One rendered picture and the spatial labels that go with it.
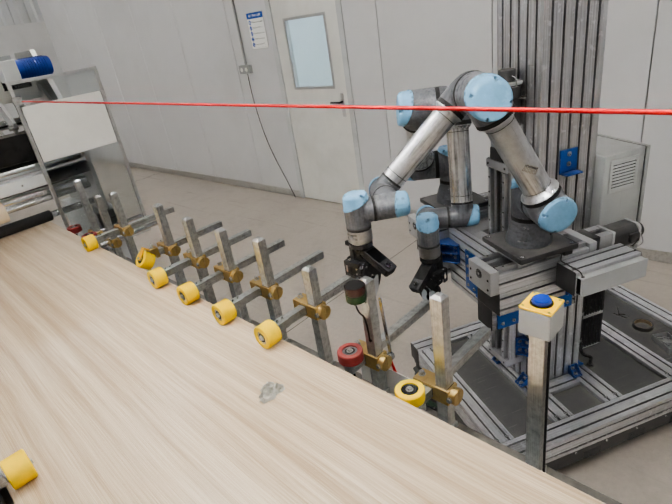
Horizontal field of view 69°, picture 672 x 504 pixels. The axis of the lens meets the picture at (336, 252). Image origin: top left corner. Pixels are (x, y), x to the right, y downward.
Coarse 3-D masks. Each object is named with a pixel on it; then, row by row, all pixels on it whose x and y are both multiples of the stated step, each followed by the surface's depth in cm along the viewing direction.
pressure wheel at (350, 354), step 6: (342, 348) 152; (348, 348) 151; (354, 348) 152; (360, 348) 151; (342, 354) 150; (348, 354) 150; (354, 354) 149; (360, 354) 149; (342, 360) 149; (348, 360) 148; (354, 360) 148; (360, 360) 149; (348, 366) 149
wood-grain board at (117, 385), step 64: (0, 256) 272; (64, 256) 258; (0, 320) 204; (64, 320) 196; (128, 320) 188; (192, 320) 182; (0, 384) 163; (64, 384) 158; (128, 384) 153; (192, 384) 148; (256, 384) 144; (320, 384) 140; (0, 448) 136; (64, 448) 132; (128, 448) 129; (192, 448) 125; (256, 448) 122; (320, 448) 119; (384, 448) 116; (448, 448) 114
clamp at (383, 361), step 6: (360, 342) 160; (366, 348) 156; (366, 354) 154; (384, 354) 153; (366, 360) 155; (372, 360) 153; (378, 360) 152; (384, 360) 151; (390, 360) 153; (372, 366) 154; (378, 366) 151; (384, 366) 151; (390, 366) 154
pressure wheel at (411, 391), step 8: (400, 384) 134; (408, 384) 134; (416, 384) 133; (400, 392) 131; (408, 392) 132; (416, 392) 131; (424, 392) 131; (408, 400) 129; (416, 400) 129; (424, 400) 132
